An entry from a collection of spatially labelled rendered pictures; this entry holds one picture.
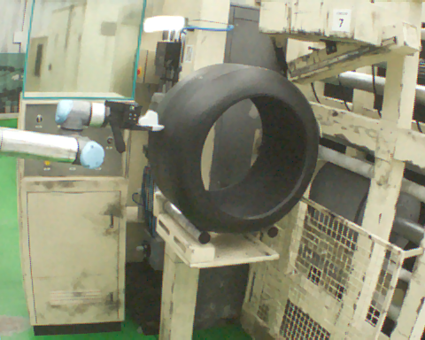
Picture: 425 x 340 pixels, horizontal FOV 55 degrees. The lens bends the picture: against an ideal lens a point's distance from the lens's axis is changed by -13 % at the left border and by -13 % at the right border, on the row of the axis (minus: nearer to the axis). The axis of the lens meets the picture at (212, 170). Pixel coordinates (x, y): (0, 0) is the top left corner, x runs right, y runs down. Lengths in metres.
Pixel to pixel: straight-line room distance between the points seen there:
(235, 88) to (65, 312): 1.51
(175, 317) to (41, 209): 0.81
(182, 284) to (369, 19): 1.39
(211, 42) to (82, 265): 1.24
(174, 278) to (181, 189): 0.69
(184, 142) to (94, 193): 0.85
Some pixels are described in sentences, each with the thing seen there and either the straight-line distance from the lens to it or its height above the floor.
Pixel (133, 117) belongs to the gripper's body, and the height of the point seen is 1.29.
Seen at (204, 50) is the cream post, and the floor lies 1.53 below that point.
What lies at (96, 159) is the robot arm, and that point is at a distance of 1.29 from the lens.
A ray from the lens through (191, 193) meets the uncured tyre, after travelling 1.48.
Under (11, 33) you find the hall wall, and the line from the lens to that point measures 10.50.
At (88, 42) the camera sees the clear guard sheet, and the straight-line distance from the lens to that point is 2.09.
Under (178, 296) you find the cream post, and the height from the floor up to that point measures 0.44.
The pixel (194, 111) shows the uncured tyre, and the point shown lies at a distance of 1.44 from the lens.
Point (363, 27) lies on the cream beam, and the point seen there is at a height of 1.68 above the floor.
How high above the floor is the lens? 1.50
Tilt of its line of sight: 14 degrees down
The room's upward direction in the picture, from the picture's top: 7 degrees clockwise
